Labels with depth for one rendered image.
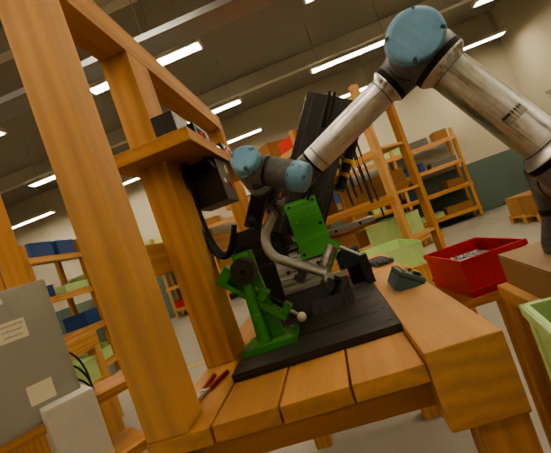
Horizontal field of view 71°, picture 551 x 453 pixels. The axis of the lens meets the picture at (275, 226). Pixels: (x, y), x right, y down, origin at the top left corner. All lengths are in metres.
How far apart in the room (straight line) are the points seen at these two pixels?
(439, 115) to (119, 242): 10.45
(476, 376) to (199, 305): 0.74
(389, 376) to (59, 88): 0.83
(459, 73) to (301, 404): 0.71
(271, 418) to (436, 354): 0.32
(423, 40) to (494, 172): 10.32
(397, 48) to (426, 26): 0.06
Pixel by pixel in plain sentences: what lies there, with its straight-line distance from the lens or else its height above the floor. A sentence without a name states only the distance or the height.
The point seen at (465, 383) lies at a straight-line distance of 0.80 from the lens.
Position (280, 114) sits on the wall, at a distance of 10.70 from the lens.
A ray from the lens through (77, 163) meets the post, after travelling 0.87.
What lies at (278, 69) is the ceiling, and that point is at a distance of 8.83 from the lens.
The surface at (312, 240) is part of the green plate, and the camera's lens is 1.34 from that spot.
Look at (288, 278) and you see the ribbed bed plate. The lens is 1.35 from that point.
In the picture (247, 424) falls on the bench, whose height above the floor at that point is 0.86.
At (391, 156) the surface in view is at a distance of 9.93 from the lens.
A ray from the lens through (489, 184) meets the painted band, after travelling 11.09.
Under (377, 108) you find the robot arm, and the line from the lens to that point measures 1.04.
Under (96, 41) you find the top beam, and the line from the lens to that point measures 1.28.
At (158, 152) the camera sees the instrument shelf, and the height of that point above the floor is 1.50.
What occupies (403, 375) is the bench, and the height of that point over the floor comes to 0.87.
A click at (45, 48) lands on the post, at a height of 1.68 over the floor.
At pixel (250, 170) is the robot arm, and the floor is 1.35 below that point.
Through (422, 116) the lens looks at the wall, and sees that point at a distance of 10.88.
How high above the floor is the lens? 1.18
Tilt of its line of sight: 1 degrees up
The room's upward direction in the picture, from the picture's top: 20 degrees counter-clockwise
